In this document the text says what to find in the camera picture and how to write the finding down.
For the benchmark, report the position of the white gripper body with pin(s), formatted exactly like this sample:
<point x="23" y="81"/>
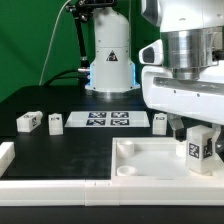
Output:
<point x="202" y="99"/>

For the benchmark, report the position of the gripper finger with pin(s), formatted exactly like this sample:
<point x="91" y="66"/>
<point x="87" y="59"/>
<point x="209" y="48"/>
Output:
<point x="177" y="127"/>
<point x="218" y="138"/>

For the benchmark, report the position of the white square tabletop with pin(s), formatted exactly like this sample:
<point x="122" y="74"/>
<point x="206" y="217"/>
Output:
<point x="154" y="158"/>

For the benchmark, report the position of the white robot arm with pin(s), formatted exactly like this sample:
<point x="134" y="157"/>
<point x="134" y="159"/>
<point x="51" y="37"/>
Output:
<point x="183" y="70"/>

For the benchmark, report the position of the white sheet with markers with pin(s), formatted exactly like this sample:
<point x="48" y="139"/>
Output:
<point x="107" y="119"/>

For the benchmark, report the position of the white U-shaped fence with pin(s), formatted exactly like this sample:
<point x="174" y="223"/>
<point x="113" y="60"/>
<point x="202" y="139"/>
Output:
<point x="118" y="191"/>

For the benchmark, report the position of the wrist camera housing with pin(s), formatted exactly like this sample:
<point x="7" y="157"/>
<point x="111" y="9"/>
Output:
<point x="152" y="54"/>

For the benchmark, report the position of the black camera stand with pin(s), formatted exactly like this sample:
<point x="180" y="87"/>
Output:
<point x="82" y="11"/>

